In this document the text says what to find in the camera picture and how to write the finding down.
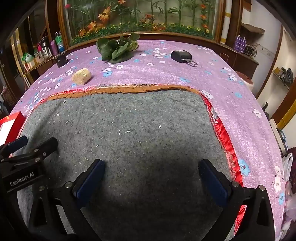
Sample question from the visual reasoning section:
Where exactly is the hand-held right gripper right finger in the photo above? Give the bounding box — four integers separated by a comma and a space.
198, 159, 275, 241

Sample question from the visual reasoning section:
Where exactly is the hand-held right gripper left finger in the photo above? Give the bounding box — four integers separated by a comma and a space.
28, 159, 107, 241

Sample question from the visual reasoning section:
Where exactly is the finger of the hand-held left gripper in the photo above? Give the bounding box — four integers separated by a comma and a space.
0, 136, 28, 158
8, 137, 59, 164

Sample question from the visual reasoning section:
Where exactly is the red box with white inside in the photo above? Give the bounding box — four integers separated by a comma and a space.
0, 112, 25, 145

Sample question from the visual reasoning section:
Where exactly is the grey mat with red trim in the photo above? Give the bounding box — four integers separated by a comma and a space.
9, 84, 245, 241

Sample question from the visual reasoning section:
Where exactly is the beige pastry piece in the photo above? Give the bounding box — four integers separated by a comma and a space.
71, 68, 91, 85

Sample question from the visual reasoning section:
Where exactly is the wooden side cabinet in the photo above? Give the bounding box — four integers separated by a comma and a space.
23, 53, 70, 79

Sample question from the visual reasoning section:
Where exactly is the green packet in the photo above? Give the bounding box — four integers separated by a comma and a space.
22, 53, 35, 64

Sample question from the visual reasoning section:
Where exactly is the steel thermos flask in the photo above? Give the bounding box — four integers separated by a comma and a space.
39, 37, 50, 58

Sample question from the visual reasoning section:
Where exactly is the green bottle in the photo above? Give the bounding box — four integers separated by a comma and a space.
55, 32, 64, 52

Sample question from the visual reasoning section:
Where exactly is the red lidded white bucket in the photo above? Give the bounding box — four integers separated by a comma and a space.
236, 71, 253, 87

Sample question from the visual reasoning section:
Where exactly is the green leafy vegetable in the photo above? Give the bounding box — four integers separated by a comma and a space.
96, 32, 140, 63

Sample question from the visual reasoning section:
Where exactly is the white roll with yellow band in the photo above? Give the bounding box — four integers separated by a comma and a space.
220, 0, 232, 44

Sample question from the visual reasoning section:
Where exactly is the wooden framed flower display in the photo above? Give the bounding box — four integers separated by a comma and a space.
58, 0, 226, 45

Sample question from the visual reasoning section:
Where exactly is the black mount bracket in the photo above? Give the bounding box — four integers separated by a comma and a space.
53, 54, 68, 67

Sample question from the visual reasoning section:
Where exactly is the wall shelf with dark objects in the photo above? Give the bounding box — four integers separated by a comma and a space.
273, 67, 294, 90

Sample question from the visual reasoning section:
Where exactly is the wooden wall shelf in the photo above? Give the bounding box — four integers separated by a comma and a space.
240, 23, 265, 35

